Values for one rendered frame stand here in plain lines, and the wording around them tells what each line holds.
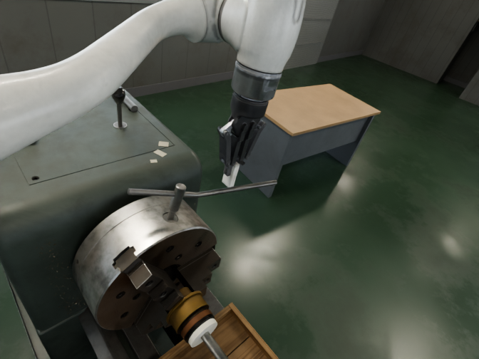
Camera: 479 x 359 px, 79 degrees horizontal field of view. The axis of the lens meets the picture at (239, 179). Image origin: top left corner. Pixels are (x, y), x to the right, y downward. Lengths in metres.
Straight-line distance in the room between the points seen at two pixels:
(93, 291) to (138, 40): 0.47
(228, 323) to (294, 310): 1.18
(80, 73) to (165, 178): 0.41
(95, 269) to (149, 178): 0.23
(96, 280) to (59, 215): 0.15
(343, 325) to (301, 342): 0.33
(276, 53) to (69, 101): 0.33
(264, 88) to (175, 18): 0.20
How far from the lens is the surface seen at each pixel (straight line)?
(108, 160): 0.77
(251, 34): 0.54
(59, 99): 0.38
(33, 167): 0.78
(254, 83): 0.56
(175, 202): 0.62
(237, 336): 0.92
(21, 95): 0.38
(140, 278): 0.61
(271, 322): 1.98
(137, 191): 0.59
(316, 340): 2.04
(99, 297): 0.66
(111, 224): 0.67
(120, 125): 0.89
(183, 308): 0.67
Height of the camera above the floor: 1.72
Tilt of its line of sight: 38 degrees down
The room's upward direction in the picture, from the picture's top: 15 degrees clockwise
